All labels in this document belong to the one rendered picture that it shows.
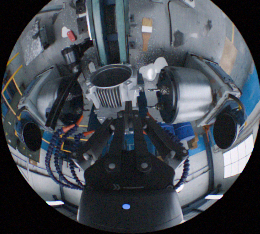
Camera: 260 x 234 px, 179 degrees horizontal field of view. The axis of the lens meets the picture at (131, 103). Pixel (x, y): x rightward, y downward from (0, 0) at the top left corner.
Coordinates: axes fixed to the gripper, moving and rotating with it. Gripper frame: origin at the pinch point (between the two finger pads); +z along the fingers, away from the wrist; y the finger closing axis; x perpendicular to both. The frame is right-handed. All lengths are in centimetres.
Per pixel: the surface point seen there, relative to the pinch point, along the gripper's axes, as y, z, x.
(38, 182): -503, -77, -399
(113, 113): -5.1, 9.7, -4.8
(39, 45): -47, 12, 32
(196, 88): 23.1, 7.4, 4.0
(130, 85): 0.5, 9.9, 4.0
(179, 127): 109, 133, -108
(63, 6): -35, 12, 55
